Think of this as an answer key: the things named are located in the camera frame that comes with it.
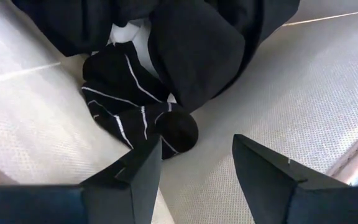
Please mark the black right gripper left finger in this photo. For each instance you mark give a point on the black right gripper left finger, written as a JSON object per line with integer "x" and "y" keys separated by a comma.
{"x": 104, "y": 202}

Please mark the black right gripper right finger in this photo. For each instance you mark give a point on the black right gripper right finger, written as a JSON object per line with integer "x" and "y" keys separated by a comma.
{"x": 275, "y": 193}

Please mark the black garment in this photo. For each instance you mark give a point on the black garment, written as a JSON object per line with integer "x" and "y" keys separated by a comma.
{"x": 197, "y": 53}

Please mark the white textured table mat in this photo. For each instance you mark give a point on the white textured table mat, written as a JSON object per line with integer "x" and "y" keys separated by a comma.
{"x": 291, "y": 102}

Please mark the black sock with white stripes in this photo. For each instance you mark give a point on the black sock with white stripes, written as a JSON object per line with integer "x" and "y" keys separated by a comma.
{"x": 117, "y": 81}

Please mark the small white garment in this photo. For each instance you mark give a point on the small white garment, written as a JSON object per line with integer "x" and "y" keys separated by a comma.
{"x": 141, "y": 40}

